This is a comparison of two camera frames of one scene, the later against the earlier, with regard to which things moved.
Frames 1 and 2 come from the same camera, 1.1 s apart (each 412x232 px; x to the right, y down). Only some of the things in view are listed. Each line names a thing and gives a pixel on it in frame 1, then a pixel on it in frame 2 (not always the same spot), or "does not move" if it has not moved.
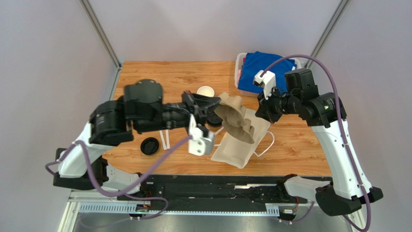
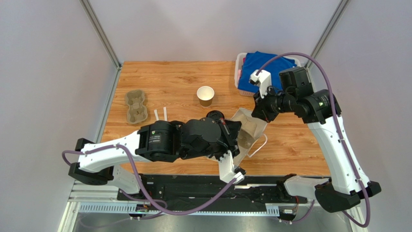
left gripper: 191,101 to 230,136
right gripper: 265,109 does not move
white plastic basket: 239,58 does not move
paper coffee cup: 206,91 does not move
